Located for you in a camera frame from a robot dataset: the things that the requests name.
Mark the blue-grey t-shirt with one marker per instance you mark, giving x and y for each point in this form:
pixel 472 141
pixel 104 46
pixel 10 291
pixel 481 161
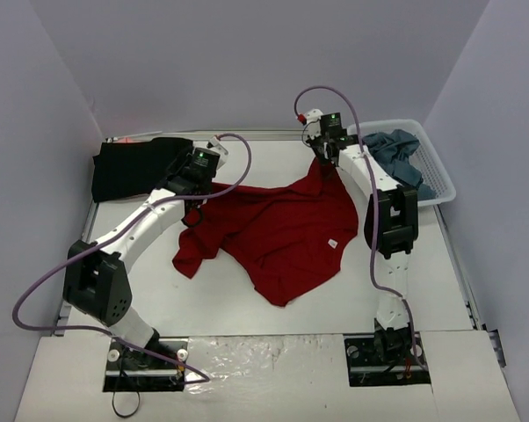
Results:
pixel 392 152

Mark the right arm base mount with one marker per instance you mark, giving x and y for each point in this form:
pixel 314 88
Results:
pixel 366 367

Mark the pink folded t-shirt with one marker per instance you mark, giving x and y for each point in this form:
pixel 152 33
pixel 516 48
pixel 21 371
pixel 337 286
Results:
pixel 123 140

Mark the black folded t-shirt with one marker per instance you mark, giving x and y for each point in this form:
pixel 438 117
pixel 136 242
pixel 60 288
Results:
pixel 124 170

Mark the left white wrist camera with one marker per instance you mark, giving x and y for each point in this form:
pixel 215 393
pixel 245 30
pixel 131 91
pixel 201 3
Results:
pixel 215 145

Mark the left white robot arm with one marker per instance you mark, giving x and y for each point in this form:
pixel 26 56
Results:
pixel 97 283

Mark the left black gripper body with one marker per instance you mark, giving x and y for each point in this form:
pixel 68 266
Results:
pixel 191 207

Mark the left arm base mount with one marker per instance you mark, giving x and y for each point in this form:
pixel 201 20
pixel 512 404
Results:
pixel 127 370

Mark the white plastic basket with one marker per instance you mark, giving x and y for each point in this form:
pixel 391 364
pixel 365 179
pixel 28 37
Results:
pixel 424 159

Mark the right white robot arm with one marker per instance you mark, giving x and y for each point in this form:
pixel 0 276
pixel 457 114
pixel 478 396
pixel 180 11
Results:
pixel 390 227

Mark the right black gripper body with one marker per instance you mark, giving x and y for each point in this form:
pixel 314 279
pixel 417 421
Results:
pixel 322 150

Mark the red t-shirt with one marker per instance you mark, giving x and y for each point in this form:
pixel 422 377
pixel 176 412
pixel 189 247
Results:
pixel 288 239

